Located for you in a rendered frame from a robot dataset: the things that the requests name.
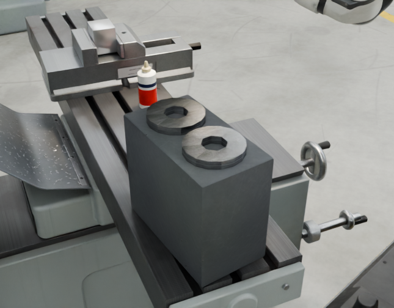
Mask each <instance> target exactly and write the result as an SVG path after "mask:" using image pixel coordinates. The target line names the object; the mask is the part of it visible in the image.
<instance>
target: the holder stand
mask: <svg viewBox="0 0 394 308"><path fill-rule="evenodd" d="M123 118H124V126H125V139H126V153H127V161H128V175H129V183H130V196H131V207H132V209H133V210H134V211H135V212H136V213H137V214H138V215H139V216H140V218H141V219H142V220H143V221H144V222H145V223H146V225H148V227H149V228H150V229H151V230H152V232H153V233H154V234H155V235H156V236H157V237H158V238H159V239H160V240H161V242H162V243H163V244H164V245H165V247H166V248H168V250H169V251H170V252H171V253H172V254H173V256H174V257H175V258H176V259H177V260H178V261H179V262H180V263H181V264H182V266H183V267H184V268H185V269H186V271H187V272H188V273H189V274H190V275H191V276H192V277H193V278H194V280H195V281H196V282H197V283H198V284H199V285H200V286H201V287H204V286H206V285H208V284H210V283H212V282H214V281H216V280H218V279H220V278H222V277H224V276H226V275H228V274H230V273H232V272H234V271H236V270H238V269H240V268H242V267H244V266H246V265H248V264H250V263H252V262H254V261H256V260H258V259H260V258H262V257H264V255H265V249H266V237H267V229H268V217H269V204H270V198H271V185H272V173H273V165H274V159H273V157H272V156H270V155H269V154H267V153H266V152H265V151H264V150H262V149H261V148H259V147H258V146H257V145H255V144H254V143H253V142H251V141H250V140H248V138H246V137H245V136H243V135H242V134H241V133H239V132H238V131H236V130H235V129H234V128H233V127H231V126H230V125H229V124H227V123H226V122H224V121H223V120H222V119H220V118H219V117H218V116H217V115H215V114H214V113H212V112H211V111H210V110H209V109H207V108H206V107H204V106H203V105H202V104H200V103H199V102H198V101H196V100H195V99H193V98H192V97H191V96H190V95H184V96H181V97H178V98H167V99H163V100H159V101H157V102H155V103H153V104H151V105H150V106H149V107H146V108H143V109H140V110H137V111H133V112H130V113H127V114H125V115H124V116H123Z"/></svg>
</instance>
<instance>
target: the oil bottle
mask: <svg viewBox="0 0 394 308"><path fill-rule="evenodd" d="M137 80H138V91H139V106H140V108H142V109H143V108H146V107H149V106H150V105H151V104H153V103H155V102H157V86H156V72H155V71H154V70H152V69H151V67H150V66H148V62H147V61H145V62H144V66H143V67H142V69H141V70H139V71H138V73H137Z"/></svg>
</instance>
